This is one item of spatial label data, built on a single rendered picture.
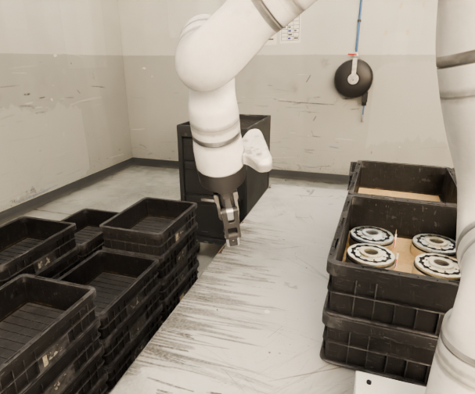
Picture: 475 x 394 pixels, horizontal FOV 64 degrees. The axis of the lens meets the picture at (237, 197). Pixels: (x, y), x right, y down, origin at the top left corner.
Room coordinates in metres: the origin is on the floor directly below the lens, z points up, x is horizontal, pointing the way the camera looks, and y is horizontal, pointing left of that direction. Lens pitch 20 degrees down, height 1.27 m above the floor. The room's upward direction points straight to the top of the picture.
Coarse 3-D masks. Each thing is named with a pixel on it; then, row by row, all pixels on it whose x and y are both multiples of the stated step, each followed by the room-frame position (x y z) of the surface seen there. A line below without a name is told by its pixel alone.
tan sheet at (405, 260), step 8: (400, 240) 0.89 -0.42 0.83; (408, 240) 0.89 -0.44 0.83; (400, 248) 0.85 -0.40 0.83; (408, 248) 0.85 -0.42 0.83; (344, 256) 0.80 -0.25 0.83; (400, 256) 0.80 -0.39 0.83; (408, 256) 0.80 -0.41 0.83; (400, 264) 0.77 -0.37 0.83; (408, 264) 0.77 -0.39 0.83; (408, 272) 0.73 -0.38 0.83
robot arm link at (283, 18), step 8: (264, 0) 0.45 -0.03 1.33; (272, 0) 0.45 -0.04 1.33; (280, 0) 0.45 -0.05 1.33; (288, 0) 0.45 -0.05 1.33; (296, 0) 0.45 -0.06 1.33; (304, 0) 0.45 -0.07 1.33; (312, 0) 0.46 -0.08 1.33; (272, 8) 0.45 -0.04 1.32; (280, 8) 0.45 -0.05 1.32; (288, 8) 0.45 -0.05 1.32; (296, 8) 0.45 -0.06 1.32; (304, 8) 0.46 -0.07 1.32; (280, 16) 0.45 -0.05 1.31; (288, 16) 0.46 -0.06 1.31; (296, 16) 0.47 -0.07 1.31; (280, 24) 0.46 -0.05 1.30
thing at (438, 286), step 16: (448, 208) 0.87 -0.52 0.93; (336, 240) 0.69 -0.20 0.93; (336, 272) 0.59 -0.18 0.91; (352, 272) 0.58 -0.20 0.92; (368, 272) 0.57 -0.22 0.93; (384, 272) 0.57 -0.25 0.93; (400, 272) 0.57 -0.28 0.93; (416, 288) 0.55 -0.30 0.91; (432, 288) 0.54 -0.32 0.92; (448, 288) 0.53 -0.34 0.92
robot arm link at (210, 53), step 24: (240, 0) 0.45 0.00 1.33; (192, 24) 0.50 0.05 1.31; (216, 24) 0.45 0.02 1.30; (240, 24) 0.45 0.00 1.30; (264, 24) 0.46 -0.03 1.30; (192, 48) 0.45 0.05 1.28; (216, 48) 0.45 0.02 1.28; (240, 48) 0.46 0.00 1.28; (192, 72) 0.46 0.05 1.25; (216, 72) 0.46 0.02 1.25
